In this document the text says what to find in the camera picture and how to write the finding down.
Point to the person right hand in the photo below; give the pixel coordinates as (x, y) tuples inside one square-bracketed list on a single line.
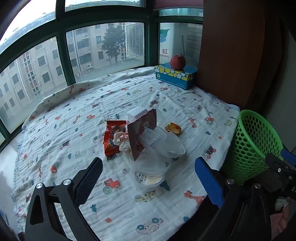
[(280, 220)]

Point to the brown wooden wardrobe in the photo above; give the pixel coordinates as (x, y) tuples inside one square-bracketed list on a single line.
[(231, 49)]

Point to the red apple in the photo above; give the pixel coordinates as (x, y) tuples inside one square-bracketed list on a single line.
[(178, 62)]

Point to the green window frame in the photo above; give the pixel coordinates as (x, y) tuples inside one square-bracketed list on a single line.
[(50, 45)]

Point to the blue yellow tissue box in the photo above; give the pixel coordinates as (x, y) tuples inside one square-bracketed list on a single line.
[(180, 78)]

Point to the green plastic waste basket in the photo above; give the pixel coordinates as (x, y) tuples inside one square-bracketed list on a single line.
[(253, 140)]

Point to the white round yogurt cup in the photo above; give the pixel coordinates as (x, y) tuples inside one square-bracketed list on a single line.
[(146, 180)]

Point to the white styrofoam block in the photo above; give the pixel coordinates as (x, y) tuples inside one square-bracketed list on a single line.
[(135, 113)]

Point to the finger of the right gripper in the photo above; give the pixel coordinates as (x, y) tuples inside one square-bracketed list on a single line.
[(288, 156)]

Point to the clear plastic container lid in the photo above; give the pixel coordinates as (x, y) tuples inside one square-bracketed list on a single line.
[(160, 149)]

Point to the dark red snack wrapper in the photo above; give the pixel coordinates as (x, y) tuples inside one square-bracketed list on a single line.
[(136, 128)]

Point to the patterned white bed sheet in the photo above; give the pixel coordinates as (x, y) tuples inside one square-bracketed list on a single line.
[(71, 127)]

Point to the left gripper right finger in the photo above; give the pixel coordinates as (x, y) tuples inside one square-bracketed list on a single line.
[(242, 213)]

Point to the orange red snack bag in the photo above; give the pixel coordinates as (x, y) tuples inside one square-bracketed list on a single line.
[(112, 127)]

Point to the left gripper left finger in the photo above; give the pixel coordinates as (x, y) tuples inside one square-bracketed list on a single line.
[(42, 219)]

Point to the orange candy wrapper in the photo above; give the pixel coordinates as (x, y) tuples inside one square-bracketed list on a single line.
[(174, 128)]

